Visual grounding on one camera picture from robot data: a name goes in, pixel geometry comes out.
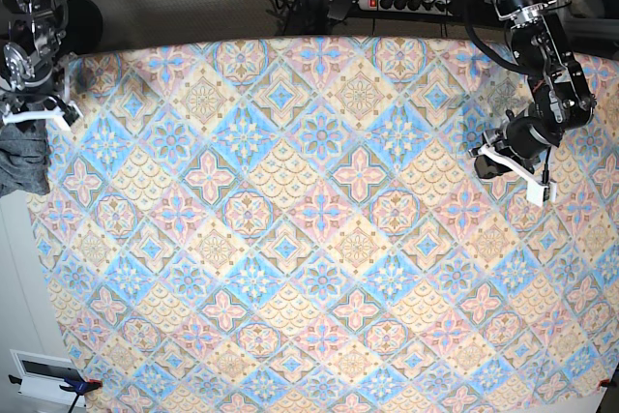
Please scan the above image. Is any grey t-shirt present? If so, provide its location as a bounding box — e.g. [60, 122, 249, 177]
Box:
[0, 120, 50, 196]

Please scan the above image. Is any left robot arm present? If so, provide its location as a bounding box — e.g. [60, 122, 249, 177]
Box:
[464, 0, 597, 206]

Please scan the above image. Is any round black stool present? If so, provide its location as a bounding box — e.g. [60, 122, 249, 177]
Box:
[60, 0, 103, 55]

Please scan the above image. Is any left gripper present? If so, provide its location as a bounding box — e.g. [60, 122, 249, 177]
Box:
[468, 107, 572, 207]

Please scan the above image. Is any white wall box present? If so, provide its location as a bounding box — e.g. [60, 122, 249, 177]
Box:
[9, 349, 81, 406]

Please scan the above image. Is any white power strip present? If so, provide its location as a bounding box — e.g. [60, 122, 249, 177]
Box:
[357, 0, 452, 15]

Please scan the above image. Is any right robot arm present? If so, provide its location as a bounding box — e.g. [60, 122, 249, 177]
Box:
[1, 0, 82, 132]

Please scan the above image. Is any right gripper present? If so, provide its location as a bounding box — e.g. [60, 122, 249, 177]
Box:
[1, 57, 83, 132]

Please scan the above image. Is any patterned tablecloth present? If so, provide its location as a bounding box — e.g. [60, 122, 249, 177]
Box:
[28, 38, 618, 412]

